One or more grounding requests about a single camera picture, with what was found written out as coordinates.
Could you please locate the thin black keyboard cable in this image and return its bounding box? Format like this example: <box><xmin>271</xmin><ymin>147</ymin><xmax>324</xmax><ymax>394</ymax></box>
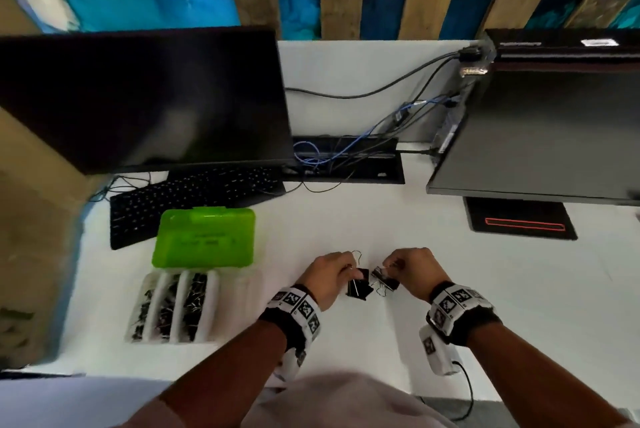
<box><xmin>89</xmin><ymin>172</ymin><xmax>153</xmax><ymax>203</ymax></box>

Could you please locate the black desk cable tray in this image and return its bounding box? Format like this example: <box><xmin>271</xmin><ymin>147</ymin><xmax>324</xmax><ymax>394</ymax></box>
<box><xmin>292</xmin><ymin>135</ymin><xmax>406</xmax><ymax>186</ymax></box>

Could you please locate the person's right forearm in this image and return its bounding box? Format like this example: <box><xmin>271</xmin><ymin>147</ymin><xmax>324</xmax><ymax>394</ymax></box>
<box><xmin>465</xmin><ymin>325</ymin><xmax>626</xmax><ymax>428</ymax></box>

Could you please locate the black red-striped monitor stand base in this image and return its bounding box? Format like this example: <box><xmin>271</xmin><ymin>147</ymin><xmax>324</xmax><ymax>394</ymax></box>
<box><xmin>462</xmin><ymin>196</ymin><xmax>579</xmax><ymax>242</ymax></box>

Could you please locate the blue network cable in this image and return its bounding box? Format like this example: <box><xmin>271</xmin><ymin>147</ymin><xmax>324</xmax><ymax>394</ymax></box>
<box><xmin>293</xmin><ymin>97</ymin><xmax>451</xmax><ymax>166</ymax></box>

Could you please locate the pile of small black binder clips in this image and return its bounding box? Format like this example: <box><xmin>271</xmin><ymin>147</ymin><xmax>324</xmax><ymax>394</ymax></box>
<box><xmin>131</xmin><ymin>272</ymin><xmax>181</xmax><ymax>343</ymax></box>

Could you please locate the person's light pink shirt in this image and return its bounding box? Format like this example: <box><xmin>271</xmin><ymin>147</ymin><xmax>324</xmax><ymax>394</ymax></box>
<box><xmin>119</xmin><ymin>372</ymin><xmax>640</xmax><ymax>428</ymax></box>

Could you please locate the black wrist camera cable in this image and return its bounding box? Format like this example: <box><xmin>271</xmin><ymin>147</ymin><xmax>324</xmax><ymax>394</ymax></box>
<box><xmin>452</xmin><ymin>360</ymin><xmax>476</xmax><ymax>421</ymax></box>

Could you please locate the black mini desktop computer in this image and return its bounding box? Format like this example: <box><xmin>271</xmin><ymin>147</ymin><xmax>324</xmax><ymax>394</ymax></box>
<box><xmin>432</xmin><ymin>27</ymin><xmax>640</xmax><ymax>156</ymax></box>

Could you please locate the black computer monitor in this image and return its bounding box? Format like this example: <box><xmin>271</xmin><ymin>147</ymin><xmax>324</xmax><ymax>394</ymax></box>
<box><xmin>0</xmin><ymin>25</ymin><xmax>296</xmax><ymax>176</ymax></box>
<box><xmin>425</xmin><ymin>65</ymin><xmax>640</xmax><ymax>207</ymax></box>

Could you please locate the person's right hand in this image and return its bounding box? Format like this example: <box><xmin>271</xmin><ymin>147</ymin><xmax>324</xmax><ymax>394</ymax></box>
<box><xmin>382</xmin><ymin>247</ymin><xmax>453</xmax><ymax>305</ymax></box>

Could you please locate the black keyboard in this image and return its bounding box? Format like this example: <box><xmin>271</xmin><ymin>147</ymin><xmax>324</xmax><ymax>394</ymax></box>
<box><xmin>109</xmin><ymin>165</ymin><xmax>287</xmax><ymax>251</ymax></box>

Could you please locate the white desk divider panel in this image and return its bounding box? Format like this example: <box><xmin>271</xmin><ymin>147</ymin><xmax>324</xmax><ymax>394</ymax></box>
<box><xmin>277</xmin><ymin>40</ymin><xmax>483</xmax><ymax>143</ymax></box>

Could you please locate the person's left hand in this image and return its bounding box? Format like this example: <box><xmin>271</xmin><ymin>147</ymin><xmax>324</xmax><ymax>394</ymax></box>
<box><xmin>295</xmin><ymin>251</ymin><xmax>360</xmax><ymax>313</ymax></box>

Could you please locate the brown cardboard box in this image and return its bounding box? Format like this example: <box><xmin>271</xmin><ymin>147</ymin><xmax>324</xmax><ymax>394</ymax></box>
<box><xmin>0</xmin><ymin>107</ymin><xmax>109</xmax><ymax>371</ymax></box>

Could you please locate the white side partition panel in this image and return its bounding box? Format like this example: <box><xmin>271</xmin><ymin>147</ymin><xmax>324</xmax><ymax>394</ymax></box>
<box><xmin>0</xmin><ymin>375</ymin><xmax>173</xmax><ymax>428</ymax></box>

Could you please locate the person's left forearm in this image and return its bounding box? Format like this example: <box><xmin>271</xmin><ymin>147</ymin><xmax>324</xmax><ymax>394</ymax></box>
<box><xmin>159</xmin><ymin>320</ymin><xmax>289</xmax><ymax>428</ymax></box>

